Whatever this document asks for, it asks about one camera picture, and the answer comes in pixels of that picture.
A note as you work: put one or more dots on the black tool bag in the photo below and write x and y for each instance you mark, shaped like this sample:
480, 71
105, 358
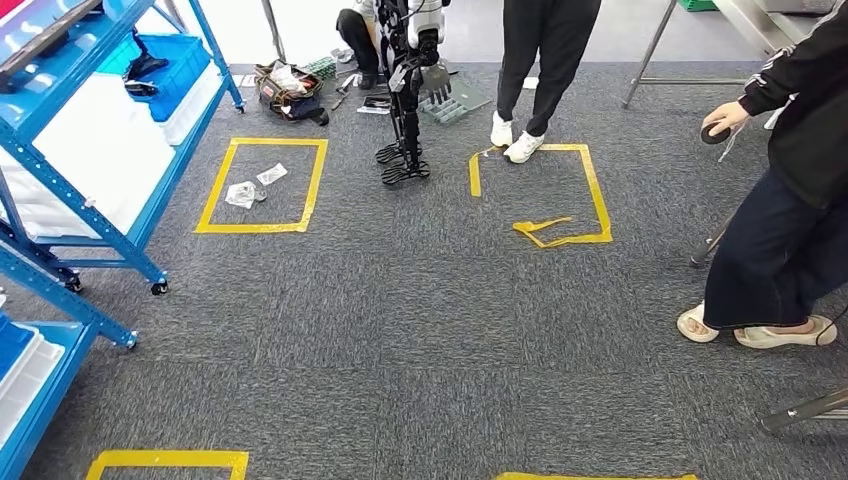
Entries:
291, 96

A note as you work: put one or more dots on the white plastic crate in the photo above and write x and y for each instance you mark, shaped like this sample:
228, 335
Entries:
192, 112
33, 391
99, 152

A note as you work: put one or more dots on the grey plastic tray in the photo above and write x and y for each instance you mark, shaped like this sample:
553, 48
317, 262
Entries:
457, 106

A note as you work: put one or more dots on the white shoe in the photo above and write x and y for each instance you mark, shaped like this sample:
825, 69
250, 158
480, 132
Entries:
523, 147
501, 130

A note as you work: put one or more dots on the black disc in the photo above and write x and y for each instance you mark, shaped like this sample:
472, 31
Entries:
714, 134

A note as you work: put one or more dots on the steel table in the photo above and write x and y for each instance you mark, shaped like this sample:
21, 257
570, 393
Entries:
646, 56
712, 240

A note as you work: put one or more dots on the beige sandal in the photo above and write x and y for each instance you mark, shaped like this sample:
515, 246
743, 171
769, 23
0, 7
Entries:
696, 324
782, 334

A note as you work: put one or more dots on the blue plastic crate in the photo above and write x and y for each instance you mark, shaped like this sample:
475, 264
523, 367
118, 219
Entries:
179, 73
13, 344

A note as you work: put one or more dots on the person's right hand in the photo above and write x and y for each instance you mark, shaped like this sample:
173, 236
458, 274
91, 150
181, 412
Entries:
729, 116

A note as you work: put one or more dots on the person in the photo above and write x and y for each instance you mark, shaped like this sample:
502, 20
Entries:
543, 46
358, 40
795, 252

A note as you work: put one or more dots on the clear bag with hardware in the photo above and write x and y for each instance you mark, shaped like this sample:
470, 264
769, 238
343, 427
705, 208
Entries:
242, 194

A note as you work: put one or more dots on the black bracket part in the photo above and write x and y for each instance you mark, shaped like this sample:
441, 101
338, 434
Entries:
142, 66

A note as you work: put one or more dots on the long black plastic panel part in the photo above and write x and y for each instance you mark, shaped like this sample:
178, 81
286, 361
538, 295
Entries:
46, 36

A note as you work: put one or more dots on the black rack caster wheel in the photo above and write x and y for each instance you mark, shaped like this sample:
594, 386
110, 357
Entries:
159, 288
73, 285

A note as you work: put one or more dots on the small clear plastic bag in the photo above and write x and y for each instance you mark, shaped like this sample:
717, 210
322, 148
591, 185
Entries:
272, 174

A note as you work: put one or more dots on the black and white humanoid robot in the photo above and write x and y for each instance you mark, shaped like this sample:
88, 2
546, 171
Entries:
407, 99

